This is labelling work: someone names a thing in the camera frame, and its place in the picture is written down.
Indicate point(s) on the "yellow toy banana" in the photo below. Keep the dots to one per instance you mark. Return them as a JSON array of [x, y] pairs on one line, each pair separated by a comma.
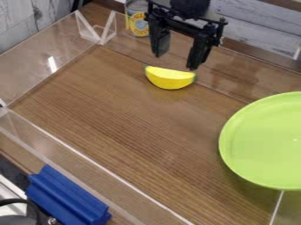
[[169, 79]]

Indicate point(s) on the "green plastic plate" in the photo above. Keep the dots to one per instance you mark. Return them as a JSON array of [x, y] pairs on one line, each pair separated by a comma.
[[260, 142]]

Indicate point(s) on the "clear acrylic wall panel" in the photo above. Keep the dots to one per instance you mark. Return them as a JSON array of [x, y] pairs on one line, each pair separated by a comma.
[[33, 149]]

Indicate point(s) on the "clear acrylic triangle bracket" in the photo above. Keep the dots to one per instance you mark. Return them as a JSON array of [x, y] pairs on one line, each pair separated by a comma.
[[96, 34]]

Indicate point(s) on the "blue plastic block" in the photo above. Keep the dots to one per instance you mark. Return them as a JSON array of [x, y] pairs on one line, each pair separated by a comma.
[[64, 200]]

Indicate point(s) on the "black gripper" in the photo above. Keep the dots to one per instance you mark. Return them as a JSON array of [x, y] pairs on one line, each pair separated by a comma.
[[190, 12]]

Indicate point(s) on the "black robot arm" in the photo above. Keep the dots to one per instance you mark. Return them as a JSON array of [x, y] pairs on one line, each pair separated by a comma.
[[190, 31]]

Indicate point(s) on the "yellow labelled tin can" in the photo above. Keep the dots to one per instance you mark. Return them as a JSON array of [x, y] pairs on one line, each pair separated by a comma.
[[135, 9]]

